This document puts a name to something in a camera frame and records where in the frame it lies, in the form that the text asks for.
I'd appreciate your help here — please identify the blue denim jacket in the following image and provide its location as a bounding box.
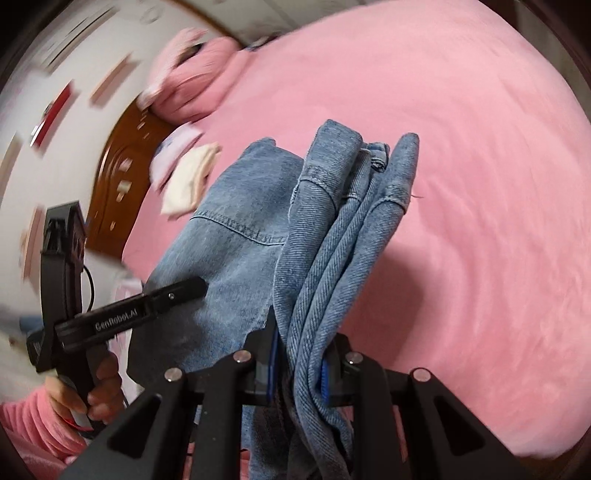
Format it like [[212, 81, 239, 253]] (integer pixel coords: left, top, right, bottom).
[[127, 120, 419, 479]]

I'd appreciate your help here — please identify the pink sleeve forearm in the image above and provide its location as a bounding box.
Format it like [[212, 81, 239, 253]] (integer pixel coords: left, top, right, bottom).
[[0, 387, 87, 479]]

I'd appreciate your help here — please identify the person's left hand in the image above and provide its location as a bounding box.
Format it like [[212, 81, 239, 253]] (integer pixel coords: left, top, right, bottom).
[[44, 352, 124, 424]]

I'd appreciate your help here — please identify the pink plush bed blanket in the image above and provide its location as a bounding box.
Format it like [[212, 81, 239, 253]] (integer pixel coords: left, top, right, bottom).
[[121, 0, 591, 462]]

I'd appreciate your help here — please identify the wooden headboard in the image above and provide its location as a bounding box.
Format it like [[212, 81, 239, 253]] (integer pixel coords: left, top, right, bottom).
[[86, 102, 174, 260]]

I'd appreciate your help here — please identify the cream folded garment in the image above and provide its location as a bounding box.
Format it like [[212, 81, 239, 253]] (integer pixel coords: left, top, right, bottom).
[[160, 142, 221, 218]]

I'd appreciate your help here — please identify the white folded garment blue print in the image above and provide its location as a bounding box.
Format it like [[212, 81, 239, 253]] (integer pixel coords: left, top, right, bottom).
[[149, 123, 204, 191]]

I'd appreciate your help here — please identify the pink pillow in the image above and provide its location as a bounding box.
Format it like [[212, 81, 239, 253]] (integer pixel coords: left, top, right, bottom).
[[136, 28, 252, 125]]

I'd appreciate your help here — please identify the black cable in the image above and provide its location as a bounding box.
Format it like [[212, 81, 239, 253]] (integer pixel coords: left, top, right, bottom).
[[81, 263, 96, 315]]

